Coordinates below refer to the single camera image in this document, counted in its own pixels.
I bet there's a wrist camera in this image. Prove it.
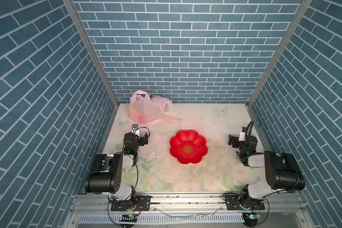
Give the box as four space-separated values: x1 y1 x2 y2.
132 124 140 136
238 127 248 142

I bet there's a pink plastic bag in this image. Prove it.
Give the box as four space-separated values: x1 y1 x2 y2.
128 90 173 124

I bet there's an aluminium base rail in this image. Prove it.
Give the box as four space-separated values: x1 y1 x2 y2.
64 192 314 228

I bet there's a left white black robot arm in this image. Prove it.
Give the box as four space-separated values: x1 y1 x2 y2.
85 132 151 211

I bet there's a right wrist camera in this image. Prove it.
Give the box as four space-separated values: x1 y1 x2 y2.
238 127 248 142

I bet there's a white cable duct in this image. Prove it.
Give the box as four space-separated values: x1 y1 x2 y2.
78 213 245 225

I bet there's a red flower-shaped bowl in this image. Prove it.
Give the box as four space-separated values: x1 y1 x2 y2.
170 130 208 164

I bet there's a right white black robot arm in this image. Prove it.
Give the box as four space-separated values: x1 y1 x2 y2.
222 133 306 211

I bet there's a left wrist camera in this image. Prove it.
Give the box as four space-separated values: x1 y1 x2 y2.
132 124 140 136

